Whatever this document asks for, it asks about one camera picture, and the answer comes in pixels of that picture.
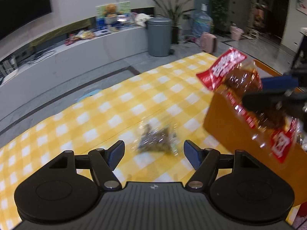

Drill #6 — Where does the red braised meat packet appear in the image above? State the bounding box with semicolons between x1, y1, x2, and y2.
196;48;299;165

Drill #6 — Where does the blue water jug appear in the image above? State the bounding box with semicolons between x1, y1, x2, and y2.
192;10;213;38

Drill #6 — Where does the grey trash bin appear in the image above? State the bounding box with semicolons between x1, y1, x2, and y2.
147;17;172;57

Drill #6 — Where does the climbing vine plant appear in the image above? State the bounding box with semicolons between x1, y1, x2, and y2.
210;0;228;29

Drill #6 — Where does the yellow checkered tablecloth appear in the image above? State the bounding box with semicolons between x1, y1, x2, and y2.
0;52;303;230

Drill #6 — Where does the potted green plant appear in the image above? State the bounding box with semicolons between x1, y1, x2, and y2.
152;0;196;44

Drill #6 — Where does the dark dried fruit packet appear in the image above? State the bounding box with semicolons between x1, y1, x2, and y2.
135;121;179;156

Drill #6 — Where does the white tv console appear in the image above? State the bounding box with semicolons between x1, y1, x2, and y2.
1;27;148;118

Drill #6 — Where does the snack pile on console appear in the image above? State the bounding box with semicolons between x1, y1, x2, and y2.
64;30;95;46

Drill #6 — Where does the black wall television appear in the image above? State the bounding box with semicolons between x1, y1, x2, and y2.
0;0;51;39

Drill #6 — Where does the orange storage box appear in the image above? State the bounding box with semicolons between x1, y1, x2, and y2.
202;59;307;208

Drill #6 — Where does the pink bag on floor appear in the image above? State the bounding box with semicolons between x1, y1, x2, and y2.
200;32;217;53

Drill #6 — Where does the teddy bear picture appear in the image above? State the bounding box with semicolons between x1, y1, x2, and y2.
96;2;133;29

